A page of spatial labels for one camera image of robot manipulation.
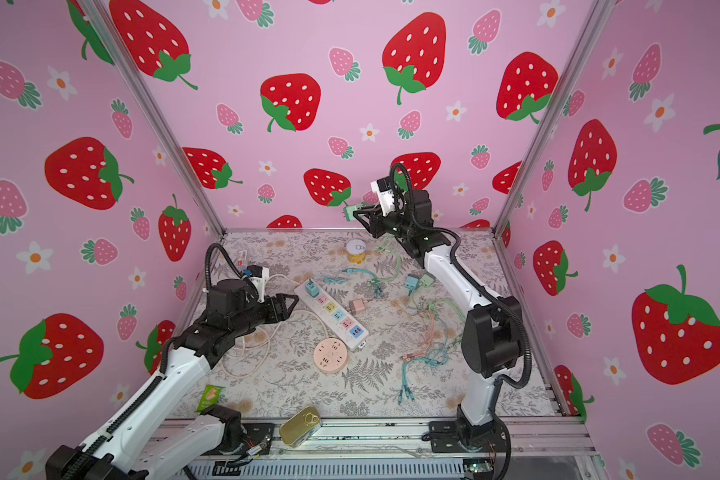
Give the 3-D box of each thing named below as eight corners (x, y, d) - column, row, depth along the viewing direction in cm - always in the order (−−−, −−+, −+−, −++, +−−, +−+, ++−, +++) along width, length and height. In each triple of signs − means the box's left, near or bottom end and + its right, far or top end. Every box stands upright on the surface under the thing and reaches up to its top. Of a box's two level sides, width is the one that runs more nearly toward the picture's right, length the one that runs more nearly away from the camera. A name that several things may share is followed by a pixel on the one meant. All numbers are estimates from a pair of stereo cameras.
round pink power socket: (312, 373, 87) (311, 369, 84) (316, 342, 93) (315, 338, 90) (346, 373, 87) (345, 369, 84) (348, 342, 93) (347, 338, 90)
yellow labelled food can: (347, 264, 113) (345, 253, 108) (347, 250, 117) (346, 239, 112) (365, 264, 113) (364, 253, 108) (365, 250, 117) (365, 239, 112)
